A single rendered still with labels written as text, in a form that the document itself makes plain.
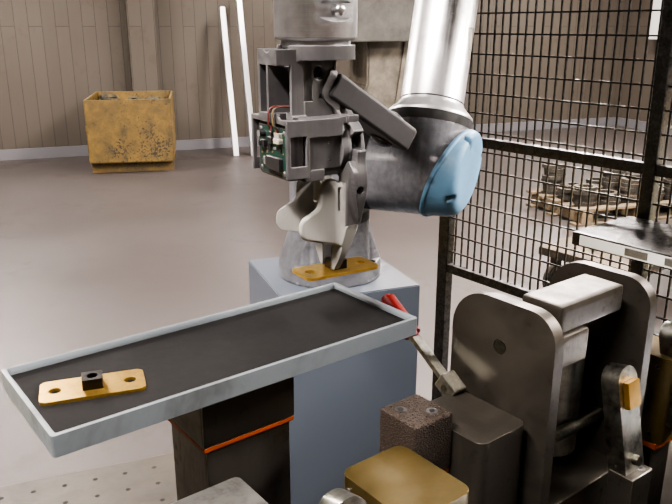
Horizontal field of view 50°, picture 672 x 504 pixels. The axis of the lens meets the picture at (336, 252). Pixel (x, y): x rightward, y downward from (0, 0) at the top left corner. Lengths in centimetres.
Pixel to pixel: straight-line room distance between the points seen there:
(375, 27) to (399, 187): 595
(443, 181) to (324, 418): 38
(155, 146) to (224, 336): 707
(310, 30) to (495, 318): 33
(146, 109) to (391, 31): 258
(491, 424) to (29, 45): 847
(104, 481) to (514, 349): 84
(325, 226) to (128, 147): 713
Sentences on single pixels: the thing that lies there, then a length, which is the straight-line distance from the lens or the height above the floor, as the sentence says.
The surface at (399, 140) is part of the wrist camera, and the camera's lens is 73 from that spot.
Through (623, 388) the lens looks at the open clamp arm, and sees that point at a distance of 84.
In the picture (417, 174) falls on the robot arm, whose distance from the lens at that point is 94.
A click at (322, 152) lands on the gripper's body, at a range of 66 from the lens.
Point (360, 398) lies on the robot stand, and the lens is 107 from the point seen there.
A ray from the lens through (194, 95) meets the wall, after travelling 916.
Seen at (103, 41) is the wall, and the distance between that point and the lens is 900.
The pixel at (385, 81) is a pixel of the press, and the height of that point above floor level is 94.
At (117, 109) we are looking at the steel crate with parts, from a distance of 774.
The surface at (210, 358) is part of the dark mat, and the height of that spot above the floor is 116.
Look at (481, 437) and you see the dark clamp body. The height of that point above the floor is 108.
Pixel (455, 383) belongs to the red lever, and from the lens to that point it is 79.
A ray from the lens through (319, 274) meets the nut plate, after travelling 71.
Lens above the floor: 145
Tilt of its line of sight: 17 degrees down
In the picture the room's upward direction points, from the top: straight up
